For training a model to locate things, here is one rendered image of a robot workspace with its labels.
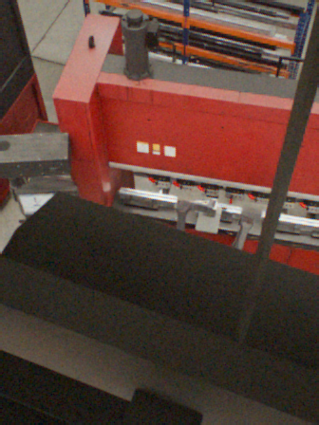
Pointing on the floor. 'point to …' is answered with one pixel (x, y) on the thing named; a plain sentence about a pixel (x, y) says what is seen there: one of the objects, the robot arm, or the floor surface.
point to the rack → (225, 33)
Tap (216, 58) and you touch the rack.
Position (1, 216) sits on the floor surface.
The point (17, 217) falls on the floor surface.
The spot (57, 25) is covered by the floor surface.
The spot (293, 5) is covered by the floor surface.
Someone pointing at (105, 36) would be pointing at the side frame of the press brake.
